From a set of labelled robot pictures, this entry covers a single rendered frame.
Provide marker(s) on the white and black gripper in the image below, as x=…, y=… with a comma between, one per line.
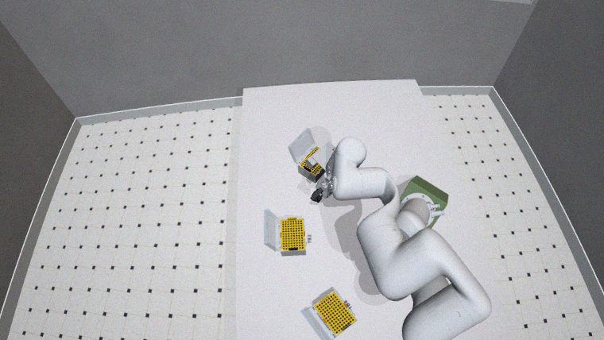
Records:
x=324, y=186

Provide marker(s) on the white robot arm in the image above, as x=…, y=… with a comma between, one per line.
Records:
x=419, y=266

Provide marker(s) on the yellow perforated plate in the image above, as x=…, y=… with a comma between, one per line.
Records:
x=292, y=232
x=337, y=316
x=316, y=169

